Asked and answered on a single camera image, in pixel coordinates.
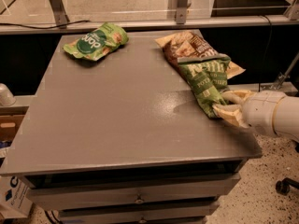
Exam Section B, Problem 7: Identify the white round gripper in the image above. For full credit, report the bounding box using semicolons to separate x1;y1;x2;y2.
212;90;286;136

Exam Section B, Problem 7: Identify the green jalapeno chip bag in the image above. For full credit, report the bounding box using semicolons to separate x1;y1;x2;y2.
178;54;231;119

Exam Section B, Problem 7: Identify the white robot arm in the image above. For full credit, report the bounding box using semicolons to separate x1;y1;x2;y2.
212;90;299;142

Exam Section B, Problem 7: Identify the brown sea salt chip bag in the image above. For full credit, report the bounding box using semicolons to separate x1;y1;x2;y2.
155;30;245;78

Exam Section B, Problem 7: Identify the small green snack bag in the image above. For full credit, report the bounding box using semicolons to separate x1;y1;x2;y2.
63;22;129;62

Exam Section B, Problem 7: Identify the white blue paper bag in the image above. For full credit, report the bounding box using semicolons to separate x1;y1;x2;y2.
0;176;32;219

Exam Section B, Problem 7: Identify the upper grey drawer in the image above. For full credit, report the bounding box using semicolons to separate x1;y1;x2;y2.
27;173;240;210

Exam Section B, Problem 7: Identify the grey drawer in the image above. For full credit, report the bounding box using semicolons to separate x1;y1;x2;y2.
59;201;219;224
27;173;240;210

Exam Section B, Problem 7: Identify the black chair caster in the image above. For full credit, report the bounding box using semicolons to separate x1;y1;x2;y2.
276;177;299;195

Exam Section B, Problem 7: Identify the lower grey drawer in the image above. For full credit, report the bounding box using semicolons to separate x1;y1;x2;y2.
59;201;219;224

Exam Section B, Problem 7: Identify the grey drawer cabinet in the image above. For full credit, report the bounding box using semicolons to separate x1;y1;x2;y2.
1;32;262;224

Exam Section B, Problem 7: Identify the cardboard box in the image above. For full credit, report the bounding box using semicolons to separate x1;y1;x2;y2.
0;115;24;141

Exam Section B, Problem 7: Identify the white cup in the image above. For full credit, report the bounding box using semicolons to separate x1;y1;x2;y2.
0;83;16;106

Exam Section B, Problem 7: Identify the black hanging cable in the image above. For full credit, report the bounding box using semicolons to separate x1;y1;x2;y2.
256;15;274;93

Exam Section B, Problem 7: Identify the middle metal bracket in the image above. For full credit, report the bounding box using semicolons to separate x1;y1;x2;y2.
176;0;188;24

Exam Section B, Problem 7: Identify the metal bracket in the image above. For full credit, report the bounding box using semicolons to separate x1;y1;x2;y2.
49;0;69;27
176;0;188;24

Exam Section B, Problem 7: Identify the left metal bracket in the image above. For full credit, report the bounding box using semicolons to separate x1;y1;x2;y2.
49;0;69;27

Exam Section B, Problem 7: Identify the black cable on ledge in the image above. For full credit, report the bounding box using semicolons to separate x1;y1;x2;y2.
0;19;92;30

